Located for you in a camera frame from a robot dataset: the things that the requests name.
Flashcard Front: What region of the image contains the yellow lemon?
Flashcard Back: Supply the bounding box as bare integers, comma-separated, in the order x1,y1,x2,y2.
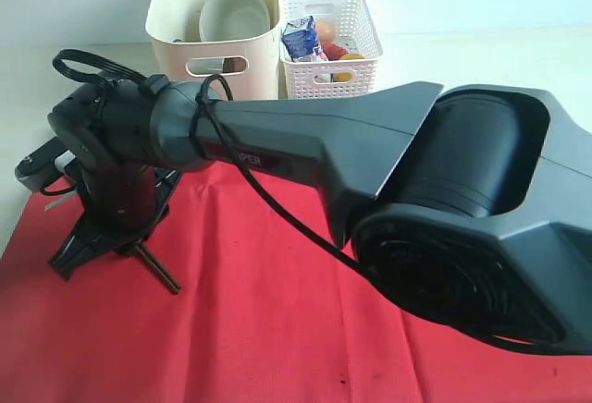
331,53,364,83

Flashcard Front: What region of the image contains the white ceramic bowl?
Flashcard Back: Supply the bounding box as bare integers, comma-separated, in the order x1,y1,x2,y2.
199,0,271,42

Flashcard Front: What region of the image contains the brown egg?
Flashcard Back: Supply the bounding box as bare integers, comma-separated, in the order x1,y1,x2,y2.
315,19,337,43

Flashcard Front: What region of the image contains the red toy shrimp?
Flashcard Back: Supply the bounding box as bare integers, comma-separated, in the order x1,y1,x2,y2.
322,43,364,61

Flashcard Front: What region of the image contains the cream plastic bin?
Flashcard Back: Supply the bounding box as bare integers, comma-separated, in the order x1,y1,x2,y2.
145,0,280,100

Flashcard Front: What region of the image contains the steel cup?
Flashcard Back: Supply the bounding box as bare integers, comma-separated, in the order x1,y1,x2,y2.
184,0,204,43

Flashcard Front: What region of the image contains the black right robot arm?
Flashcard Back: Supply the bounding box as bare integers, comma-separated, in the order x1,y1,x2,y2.
48,80,591,355

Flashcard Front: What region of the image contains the dark wooden chopstick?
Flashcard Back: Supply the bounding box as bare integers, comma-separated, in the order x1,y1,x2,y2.
136,241,179,294
141,240,182,292

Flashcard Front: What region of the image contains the red table cloth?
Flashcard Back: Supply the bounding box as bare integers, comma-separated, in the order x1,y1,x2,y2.
1,164,591,402

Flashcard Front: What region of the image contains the white perforated basket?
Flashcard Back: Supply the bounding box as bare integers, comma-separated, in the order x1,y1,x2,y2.
280,0,383,99

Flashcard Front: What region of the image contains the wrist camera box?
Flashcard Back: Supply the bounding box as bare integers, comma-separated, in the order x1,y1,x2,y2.
14,137,75,193

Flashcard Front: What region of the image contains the blue milk carton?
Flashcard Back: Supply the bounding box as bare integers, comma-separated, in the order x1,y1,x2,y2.
281,16,327,62

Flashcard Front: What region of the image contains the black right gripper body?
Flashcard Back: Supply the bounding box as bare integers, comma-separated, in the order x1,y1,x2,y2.
76,166,179,255

